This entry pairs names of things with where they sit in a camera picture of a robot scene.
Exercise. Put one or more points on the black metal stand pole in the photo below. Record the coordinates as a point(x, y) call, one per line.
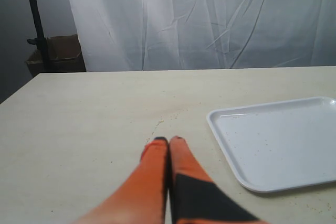
point(40, 41)

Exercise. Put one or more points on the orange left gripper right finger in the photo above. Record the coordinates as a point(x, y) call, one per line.
point(195, 198)

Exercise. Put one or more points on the white fabric backdrop curtain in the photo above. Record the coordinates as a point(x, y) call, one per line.
point(133, 35)

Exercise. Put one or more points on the brown cardboard box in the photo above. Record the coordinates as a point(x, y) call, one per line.
point(64, 53)

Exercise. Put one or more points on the white rectangular plastic tray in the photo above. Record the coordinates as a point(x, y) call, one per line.
point(278, 146)

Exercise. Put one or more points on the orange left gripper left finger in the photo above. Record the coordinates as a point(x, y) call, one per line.
point(142, 197)

